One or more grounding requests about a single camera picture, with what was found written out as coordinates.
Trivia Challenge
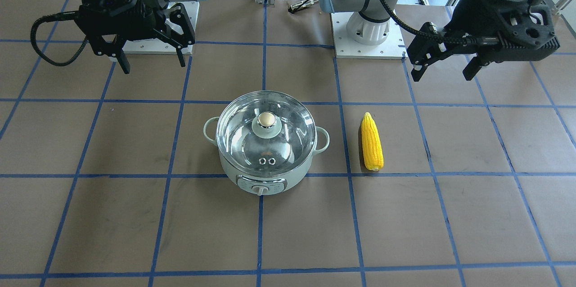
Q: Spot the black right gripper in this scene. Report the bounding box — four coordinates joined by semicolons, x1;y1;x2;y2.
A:
74;0;196;74

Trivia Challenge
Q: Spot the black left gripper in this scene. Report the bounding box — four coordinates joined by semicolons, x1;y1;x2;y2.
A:
406;0;560;82

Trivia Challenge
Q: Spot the yellow corn cob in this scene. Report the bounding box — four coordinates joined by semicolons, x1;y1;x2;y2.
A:
360;112;385;171

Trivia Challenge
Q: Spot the glass pot lid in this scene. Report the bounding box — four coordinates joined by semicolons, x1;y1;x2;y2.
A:
213;90;324;178

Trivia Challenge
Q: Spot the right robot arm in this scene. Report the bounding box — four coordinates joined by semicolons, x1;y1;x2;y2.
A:
74;0;202;74

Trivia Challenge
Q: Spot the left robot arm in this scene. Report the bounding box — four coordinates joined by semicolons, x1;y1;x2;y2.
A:
319;0;560;81

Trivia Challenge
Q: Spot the mint green electric pot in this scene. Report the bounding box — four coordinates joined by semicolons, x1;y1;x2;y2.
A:
203;116;330;196

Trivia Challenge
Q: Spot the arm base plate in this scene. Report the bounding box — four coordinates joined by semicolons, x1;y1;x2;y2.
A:
113;1;200;55
330;12;406;60

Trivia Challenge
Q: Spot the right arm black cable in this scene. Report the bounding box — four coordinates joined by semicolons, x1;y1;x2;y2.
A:
30;13;97;67

